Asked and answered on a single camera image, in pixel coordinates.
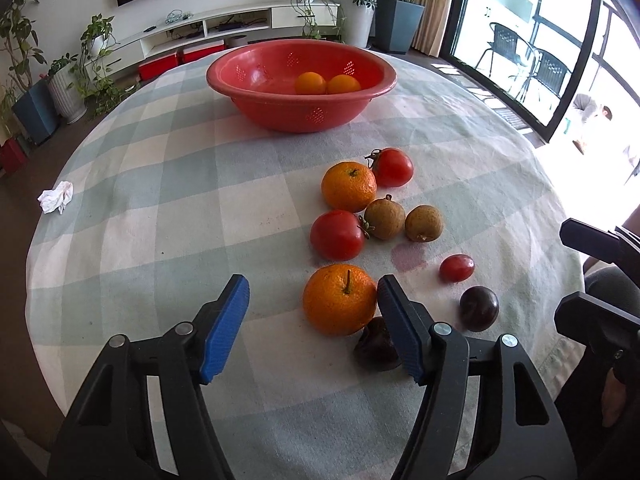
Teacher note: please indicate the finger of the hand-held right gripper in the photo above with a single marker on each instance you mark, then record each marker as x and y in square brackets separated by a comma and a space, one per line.
[595, 322]
[590, 242]

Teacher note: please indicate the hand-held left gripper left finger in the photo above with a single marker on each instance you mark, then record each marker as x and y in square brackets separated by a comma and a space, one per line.
[225, 330]

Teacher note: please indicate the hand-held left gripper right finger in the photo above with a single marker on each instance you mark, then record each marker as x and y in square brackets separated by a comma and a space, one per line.
[400, 330]

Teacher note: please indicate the dark purple plum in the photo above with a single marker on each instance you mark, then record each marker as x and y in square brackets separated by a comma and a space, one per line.
[372, 350]
[479, 308]

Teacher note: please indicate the orange with long stem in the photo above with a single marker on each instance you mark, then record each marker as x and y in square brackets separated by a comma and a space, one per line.
[337, 305]

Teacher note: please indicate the small reddish plum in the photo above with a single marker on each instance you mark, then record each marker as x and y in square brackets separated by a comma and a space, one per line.
[456, 268]

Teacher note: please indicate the brown kiwi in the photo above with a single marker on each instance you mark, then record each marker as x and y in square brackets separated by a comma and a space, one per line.
[424, 223]
[385, 220]

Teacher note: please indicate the red tomato with stem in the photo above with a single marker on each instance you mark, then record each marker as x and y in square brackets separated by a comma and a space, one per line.
[337, 235]
[395, 167]

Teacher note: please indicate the orange with small stem nub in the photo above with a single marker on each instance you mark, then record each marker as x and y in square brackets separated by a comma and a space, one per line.
[348, 187]

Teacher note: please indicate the red plastic colander bowl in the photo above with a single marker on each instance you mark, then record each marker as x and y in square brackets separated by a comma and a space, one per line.
[280, 105]

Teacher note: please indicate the checked pale tablecloth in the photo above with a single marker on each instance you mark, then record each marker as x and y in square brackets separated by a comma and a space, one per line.
[175, 210]

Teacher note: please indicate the black patio chair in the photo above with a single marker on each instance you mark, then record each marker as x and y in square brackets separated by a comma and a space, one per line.
[505, 40]
[547, 72]

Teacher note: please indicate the crumpled white tissue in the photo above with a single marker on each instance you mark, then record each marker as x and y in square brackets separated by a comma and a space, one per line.
[56, 197]

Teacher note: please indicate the smooth orange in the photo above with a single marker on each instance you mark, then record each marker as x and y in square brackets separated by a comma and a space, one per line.
[344, 85]
[310, 83]

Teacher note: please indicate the red storage box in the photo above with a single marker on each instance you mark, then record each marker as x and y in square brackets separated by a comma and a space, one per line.
[202, 53]
[157, 67]

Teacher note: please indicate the small red box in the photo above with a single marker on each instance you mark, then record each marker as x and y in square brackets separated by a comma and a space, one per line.
[10, 155]

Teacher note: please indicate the plant in ribbed white pot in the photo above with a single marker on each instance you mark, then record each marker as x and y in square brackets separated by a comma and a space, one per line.
[67, 95]

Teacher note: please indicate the beige curtain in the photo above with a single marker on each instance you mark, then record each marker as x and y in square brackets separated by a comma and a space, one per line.
[435, 5]

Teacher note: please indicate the small grey cylinder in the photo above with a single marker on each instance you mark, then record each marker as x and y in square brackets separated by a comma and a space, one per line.
[237, 41]

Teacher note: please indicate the tall plant in blue pot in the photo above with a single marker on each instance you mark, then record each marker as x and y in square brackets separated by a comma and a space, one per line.
[35, 110]

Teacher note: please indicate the large plant in dark pot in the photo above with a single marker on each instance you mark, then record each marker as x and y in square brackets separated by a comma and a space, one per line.
[397, 22]

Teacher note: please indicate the leafy plant in white pot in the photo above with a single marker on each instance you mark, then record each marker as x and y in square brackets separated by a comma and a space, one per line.
[357, 22]

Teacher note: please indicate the white television cabinet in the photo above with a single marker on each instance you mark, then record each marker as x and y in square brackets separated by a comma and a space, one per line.
[240, 12]

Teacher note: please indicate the small plant on cabinet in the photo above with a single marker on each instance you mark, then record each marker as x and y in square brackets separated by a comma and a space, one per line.
[97, 35]

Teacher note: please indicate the black sliding door frame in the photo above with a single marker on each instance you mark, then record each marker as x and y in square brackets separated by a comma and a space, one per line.
[460, 10]

